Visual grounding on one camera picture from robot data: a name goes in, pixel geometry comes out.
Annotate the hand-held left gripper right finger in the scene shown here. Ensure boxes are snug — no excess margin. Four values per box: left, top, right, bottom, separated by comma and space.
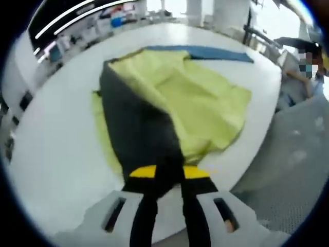
179, 165, 259, 247

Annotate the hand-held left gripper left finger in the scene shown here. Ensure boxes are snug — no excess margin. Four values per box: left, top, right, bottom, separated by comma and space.
101, 164, 159, 247

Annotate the yellow blue grey garment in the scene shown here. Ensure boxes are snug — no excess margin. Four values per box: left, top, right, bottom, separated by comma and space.
91, 45, 255, 199

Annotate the blue crate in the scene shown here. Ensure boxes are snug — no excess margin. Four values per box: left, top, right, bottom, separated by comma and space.
109, 14, 127, 27

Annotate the black metal stand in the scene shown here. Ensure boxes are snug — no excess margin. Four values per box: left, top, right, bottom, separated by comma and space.
242, 7, 273, 47

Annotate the ceiling light strip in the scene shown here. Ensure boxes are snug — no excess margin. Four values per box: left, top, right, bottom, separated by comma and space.
53, 0, 141, 36
34, 0, 96, 40

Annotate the white pillar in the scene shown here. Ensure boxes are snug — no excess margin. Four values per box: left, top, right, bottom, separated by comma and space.
212, 0, 250, 29

